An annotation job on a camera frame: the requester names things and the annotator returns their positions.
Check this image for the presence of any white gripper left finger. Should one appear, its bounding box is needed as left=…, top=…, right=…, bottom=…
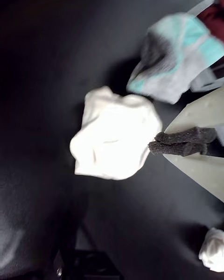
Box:
left=154, top=86, right=224, bottom=145

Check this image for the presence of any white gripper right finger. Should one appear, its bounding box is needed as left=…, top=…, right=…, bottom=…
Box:
left=148, top=141, right=224, bottom=203

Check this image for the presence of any grey bin with red sock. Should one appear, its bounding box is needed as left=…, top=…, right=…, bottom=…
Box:
left=186, top=0, right=224, bottom=93

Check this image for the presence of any teal white grey balled sock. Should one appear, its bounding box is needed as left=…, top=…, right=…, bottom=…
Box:
left=126, top=13, right=224, bottom=105

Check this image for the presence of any white crumpled sock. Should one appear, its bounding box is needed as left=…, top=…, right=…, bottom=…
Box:
left=198, top=227, right=224, bottom=273

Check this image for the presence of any dark red sock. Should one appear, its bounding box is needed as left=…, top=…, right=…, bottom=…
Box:
left=197, top=0, right=224, bottom=75

